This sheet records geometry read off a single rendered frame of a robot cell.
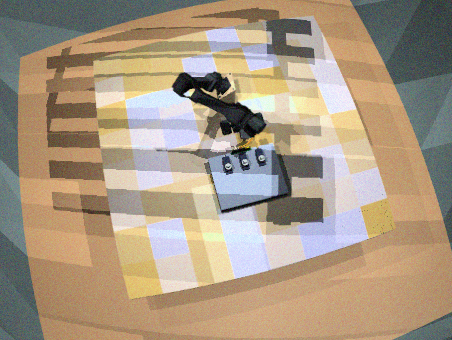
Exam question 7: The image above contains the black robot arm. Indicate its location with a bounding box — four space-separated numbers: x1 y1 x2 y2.
171 71 266 139

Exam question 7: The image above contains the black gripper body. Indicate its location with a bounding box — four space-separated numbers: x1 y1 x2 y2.
220 112 264 135

